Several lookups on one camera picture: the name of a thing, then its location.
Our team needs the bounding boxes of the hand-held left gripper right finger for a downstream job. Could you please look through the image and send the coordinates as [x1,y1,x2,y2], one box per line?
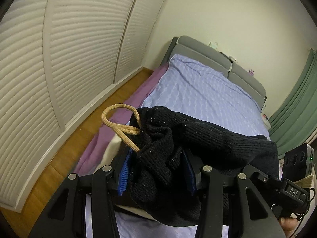
[182,150,286,238]

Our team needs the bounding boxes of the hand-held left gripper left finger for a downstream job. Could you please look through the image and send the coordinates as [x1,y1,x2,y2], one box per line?
[27,151,132,238]

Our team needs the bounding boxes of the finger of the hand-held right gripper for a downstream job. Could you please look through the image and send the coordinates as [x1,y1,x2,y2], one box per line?
[244,165,284,188]

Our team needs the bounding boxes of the black pants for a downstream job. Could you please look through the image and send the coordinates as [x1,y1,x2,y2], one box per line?
[102,103,280,228]

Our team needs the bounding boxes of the person's right hand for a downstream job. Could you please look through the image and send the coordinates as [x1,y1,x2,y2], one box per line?
[279,216,301,238]

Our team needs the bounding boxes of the green curtain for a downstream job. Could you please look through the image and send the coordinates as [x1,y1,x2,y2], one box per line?
[269,48,317,156]

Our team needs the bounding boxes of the bed with lilac sheet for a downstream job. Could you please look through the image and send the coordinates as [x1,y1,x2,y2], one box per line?
[84,53,271,238]

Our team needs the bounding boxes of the grey upholstered bed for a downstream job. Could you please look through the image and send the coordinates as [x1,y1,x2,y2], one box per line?
[73,36,271,238]

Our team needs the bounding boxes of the white louvered wardrobe doors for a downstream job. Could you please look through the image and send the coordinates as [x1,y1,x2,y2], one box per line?
[0,0,177,212]

